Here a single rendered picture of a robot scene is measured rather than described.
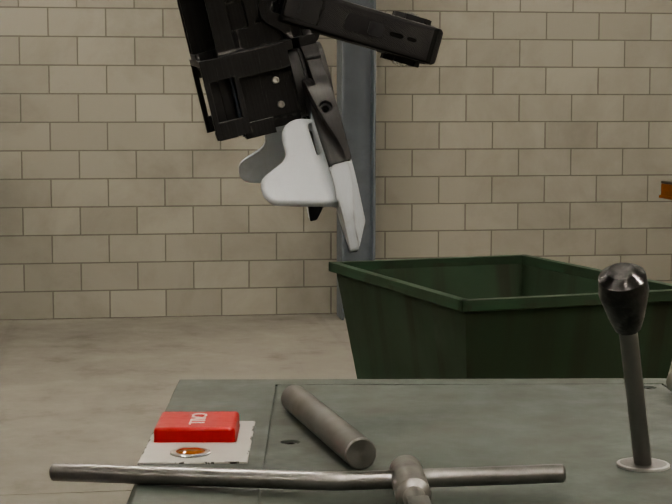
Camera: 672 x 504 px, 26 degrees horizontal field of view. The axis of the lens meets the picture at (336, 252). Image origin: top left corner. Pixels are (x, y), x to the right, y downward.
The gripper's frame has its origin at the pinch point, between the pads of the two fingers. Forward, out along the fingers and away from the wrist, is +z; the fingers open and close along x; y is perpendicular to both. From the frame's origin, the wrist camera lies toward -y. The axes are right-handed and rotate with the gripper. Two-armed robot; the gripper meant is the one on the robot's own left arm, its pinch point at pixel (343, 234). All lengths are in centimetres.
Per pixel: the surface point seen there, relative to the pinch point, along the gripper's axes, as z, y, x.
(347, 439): 13.6, 3.2, 1.9
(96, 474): 10.7, 20.0, 3.3
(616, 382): 24.0, -24.9, -23.8
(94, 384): 178, 45, -686
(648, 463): 19.6, -16.1, 6.2
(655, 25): 86, -410, -934
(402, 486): 13.3, 2.1, 13.8
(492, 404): 20.3, -11.6, -16.6
